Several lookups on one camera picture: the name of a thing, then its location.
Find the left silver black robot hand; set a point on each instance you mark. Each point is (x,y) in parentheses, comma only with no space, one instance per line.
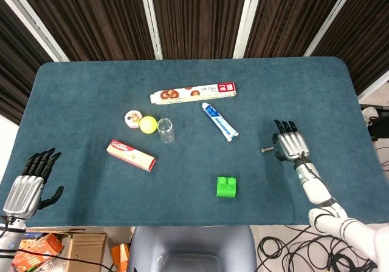
(22,193)

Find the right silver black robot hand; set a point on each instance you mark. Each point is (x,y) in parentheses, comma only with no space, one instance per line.
(292,144)

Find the metal screw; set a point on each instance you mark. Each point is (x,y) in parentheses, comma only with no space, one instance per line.
(266,149)

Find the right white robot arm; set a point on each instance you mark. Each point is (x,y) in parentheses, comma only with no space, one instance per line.
(334,214)

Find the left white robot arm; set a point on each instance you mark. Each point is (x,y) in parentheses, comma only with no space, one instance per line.
(9,238)

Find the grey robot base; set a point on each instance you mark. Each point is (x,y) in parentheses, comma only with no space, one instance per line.
(191,249)

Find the orange snack package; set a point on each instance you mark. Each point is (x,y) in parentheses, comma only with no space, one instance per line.
(35,253)

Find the blue white toothpaste tube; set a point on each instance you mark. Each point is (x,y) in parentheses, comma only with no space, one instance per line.
(220,122)

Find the green toy building block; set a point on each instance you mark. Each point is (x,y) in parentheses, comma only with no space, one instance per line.
(226,187)

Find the brown cardboard box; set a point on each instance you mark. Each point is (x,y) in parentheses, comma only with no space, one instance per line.
(83,247)

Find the teal table cloth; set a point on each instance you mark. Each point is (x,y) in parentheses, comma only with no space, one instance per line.
(188,150)

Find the long cookie box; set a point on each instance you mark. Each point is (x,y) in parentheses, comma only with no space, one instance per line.
(194,92)

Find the red Colgate toothpaste box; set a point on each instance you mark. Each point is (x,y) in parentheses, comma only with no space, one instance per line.
(130,155)

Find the small orange carton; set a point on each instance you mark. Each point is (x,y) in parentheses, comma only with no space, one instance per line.
(120,253)

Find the clear glass jar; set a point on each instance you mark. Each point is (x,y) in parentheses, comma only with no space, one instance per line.
(166,130)

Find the small round printed tin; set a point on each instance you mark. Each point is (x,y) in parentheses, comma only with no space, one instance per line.
(133,119)

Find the yellow ball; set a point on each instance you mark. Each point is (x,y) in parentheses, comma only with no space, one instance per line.
(148,124)

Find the white partition frame post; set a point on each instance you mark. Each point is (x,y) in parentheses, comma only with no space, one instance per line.
(151,20)
(331,18)
(32,20)
(246,18)

